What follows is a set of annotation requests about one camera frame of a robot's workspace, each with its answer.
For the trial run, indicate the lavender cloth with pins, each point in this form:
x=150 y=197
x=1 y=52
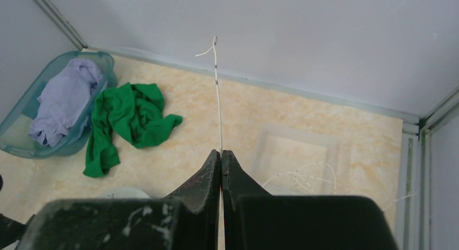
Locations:
x=63 y=101

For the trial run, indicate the teal plastic basket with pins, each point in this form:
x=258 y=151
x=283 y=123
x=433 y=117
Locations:
x=15 y=137

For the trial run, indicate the clear plastic box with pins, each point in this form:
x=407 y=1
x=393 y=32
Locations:
x=294 y=162

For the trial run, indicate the green cloth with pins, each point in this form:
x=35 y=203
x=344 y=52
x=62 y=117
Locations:
x=135 y=113

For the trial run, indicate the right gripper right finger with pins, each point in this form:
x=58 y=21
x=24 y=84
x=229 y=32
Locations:
x=236 y=184

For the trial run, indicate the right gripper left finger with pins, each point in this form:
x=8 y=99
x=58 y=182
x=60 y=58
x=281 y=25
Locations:
x=197 y=222

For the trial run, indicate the white filament spool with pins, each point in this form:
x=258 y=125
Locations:
x=125 y=193

